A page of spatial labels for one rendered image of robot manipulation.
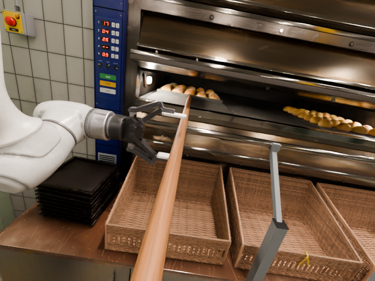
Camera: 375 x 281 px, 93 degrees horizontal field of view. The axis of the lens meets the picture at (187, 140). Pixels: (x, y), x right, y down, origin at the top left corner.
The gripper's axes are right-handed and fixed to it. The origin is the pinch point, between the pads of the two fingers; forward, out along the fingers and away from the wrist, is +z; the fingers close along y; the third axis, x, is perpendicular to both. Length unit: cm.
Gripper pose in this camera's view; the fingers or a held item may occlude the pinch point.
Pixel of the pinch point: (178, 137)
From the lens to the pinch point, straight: 54.1
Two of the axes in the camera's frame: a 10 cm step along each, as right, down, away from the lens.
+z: 9.9, 1.7, 0.2
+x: -0.4, 3.6, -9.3
